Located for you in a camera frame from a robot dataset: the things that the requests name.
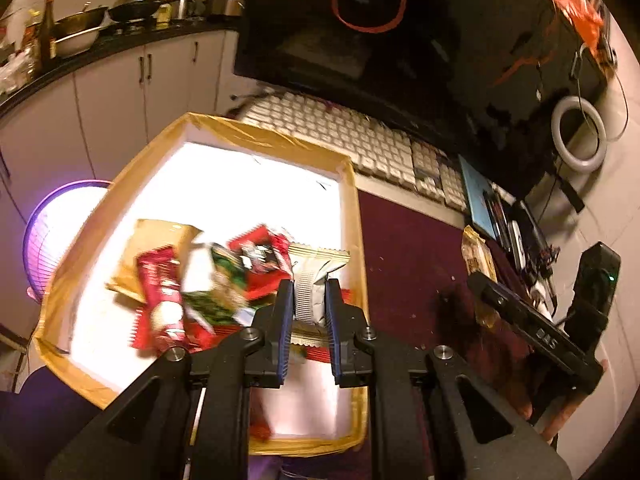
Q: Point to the person's right hand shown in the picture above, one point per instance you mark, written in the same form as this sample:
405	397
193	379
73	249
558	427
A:
555	400

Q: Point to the small red black snack packet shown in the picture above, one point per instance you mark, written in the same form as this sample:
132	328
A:
265	259

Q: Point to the black monitor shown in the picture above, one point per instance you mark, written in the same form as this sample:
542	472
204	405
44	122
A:
477	77

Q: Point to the light blue notebook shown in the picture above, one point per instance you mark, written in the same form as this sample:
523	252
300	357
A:
476	186

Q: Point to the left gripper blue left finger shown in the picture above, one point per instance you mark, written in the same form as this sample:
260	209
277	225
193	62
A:
267	366

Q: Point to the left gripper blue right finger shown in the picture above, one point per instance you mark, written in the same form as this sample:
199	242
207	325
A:
351	366

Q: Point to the black wok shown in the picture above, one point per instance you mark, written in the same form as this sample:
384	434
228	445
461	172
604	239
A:
130	10

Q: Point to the beige computer keyboard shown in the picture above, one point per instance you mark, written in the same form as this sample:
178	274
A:
376	150

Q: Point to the dark red table cloth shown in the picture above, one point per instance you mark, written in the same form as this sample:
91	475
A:
417	293

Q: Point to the green snack packet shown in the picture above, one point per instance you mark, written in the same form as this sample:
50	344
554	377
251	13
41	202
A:
224	296

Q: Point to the gold cardboard box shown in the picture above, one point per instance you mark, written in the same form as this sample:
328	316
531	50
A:
211	179

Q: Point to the dark sauce bottle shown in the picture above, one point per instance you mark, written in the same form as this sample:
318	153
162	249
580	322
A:
46	36

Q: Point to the white ring light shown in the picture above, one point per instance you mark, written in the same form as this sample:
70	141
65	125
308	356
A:
586	151

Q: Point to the red golden crown snack bar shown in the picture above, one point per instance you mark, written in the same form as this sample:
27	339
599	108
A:
160	322

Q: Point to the purple basket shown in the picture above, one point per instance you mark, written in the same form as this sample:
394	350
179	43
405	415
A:
52	228

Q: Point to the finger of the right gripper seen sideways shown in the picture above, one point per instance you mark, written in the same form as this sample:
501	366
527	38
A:
511	307

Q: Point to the black pens bundle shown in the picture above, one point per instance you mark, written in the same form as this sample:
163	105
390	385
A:
507	231

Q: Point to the silver white snack wrapper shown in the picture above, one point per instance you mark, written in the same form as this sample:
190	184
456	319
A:
312	279

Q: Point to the steel mixing bowl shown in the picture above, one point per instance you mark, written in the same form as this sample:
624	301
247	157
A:
77	32

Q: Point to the tan biscuit pack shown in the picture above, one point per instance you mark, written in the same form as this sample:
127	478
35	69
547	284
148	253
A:
150	254

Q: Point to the large yellow biscuit pack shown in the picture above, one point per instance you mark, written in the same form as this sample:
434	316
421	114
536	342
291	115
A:
476	254

